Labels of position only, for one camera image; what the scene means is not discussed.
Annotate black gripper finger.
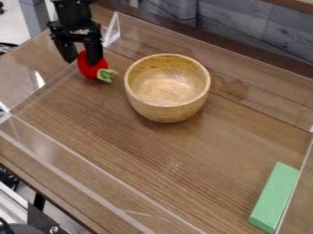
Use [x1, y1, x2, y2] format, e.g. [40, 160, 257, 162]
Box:
[83, 32, 103, 66]
[53, 37, 79, 63]

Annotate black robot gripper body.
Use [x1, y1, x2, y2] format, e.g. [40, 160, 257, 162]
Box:
[47, 0, 102, 41]

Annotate red plush strawberry green leaves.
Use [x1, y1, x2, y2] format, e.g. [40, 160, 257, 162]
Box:
[77, 50, 118, 83]

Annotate light wooden bowl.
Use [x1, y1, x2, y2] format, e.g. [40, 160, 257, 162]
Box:
[123, 53, 211, 123]

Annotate black device bottom left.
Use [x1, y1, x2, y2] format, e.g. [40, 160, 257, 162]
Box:
[0, 216, 72, 234]

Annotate green rectangular block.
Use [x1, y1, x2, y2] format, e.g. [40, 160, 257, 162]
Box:
[249, 162, 299, 234]

